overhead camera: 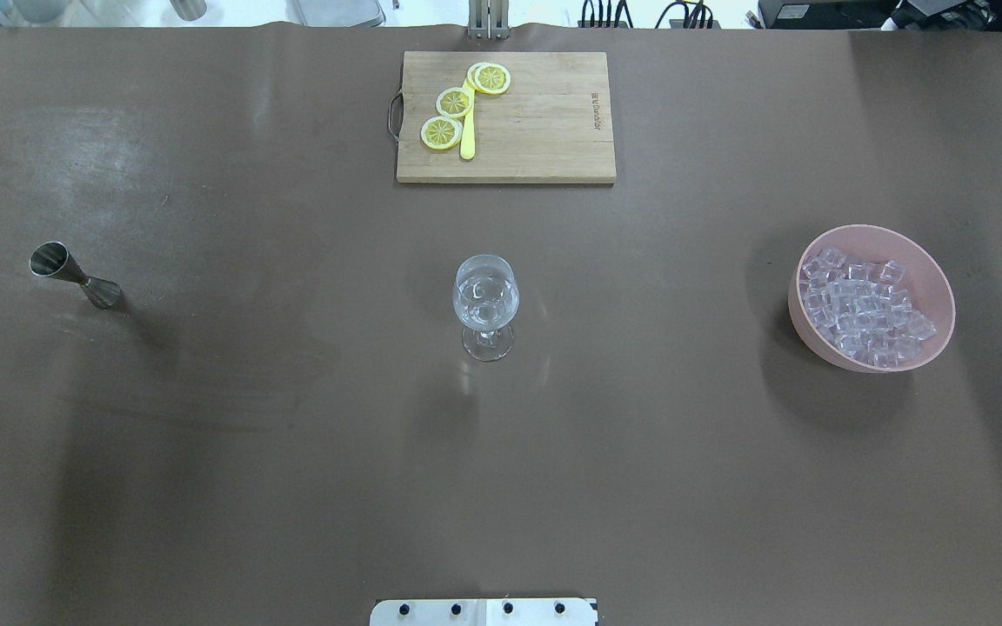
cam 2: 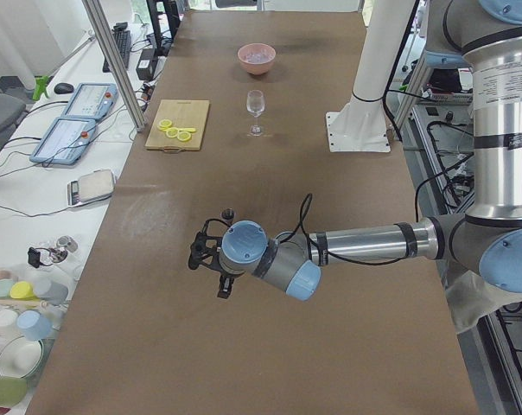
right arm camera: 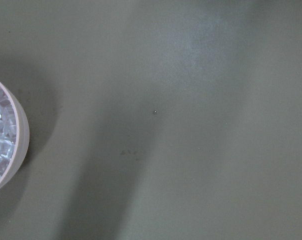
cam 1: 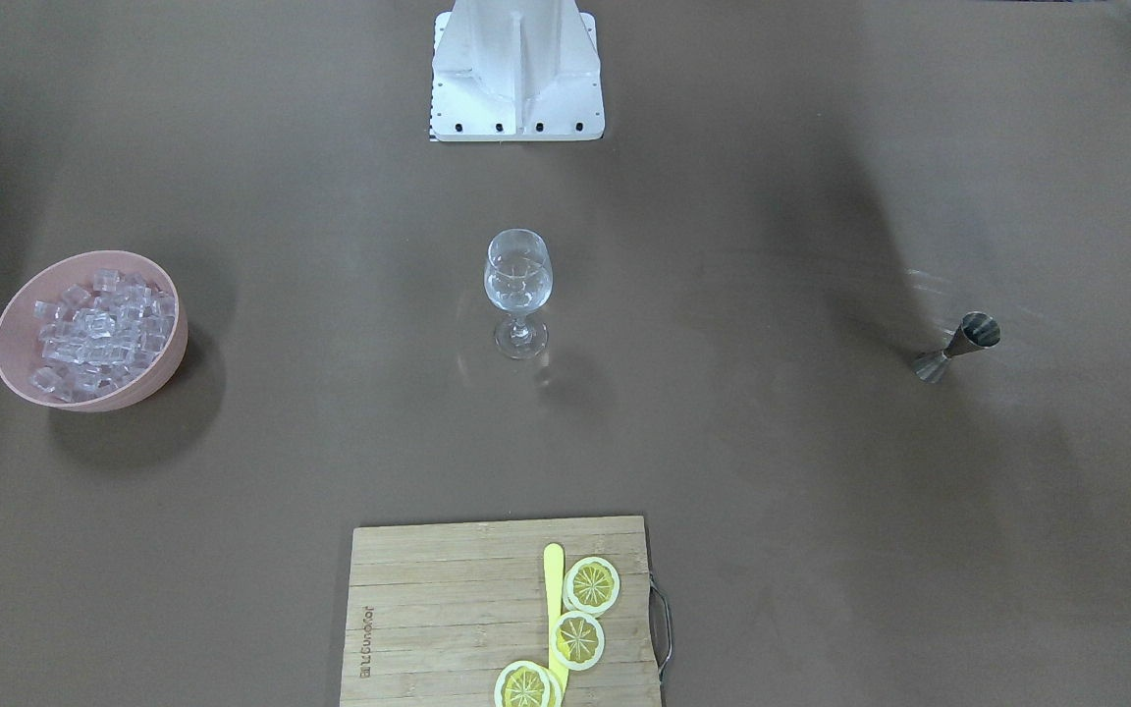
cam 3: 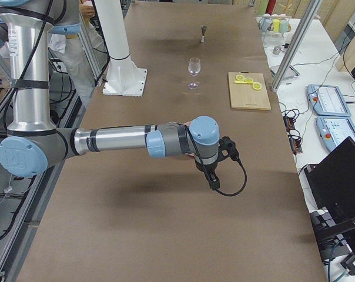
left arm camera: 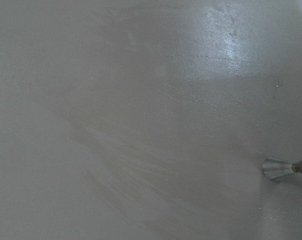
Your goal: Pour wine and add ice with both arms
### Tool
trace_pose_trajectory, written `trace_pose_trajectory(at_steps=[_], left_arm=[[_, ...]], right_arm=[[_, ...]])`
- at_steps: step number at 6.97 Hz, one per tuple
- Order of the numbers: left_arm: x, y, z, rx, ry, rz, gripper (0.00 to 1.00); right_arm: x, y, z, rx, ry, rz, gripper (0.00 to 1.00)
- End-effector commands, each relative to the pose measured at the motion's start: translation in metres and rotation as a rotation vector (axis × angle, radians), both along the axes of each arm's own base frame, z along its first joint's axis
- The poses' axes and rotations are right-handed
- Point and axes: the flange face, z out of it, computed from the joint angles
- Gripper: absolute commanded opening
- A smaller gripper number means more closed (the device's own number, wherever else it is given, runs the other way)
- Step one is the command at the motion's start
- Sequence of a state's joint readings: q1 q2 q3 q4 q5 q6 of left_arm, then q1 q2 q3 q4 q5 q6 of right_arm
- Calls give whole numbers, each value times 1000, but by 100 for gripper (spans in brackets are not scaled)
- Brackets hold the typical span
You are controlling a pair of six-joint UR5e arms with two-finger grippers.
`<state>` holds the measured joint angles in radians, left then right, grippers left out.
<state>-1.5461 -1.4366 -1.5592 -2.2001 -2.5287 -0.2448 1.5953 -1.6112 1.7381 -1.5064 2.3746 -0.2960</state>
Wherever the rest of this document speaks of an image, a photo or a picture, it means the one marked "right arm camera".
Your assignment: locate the clear ice cubes pile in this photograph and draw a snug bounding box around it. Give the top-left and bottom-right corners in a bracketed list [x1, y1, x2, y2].
[0, 89, 17, 179]

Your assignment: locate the pink bowl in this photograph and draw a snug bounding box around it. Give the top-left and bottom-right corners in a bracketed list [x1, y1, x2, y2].
[0, 82, 30, 189]

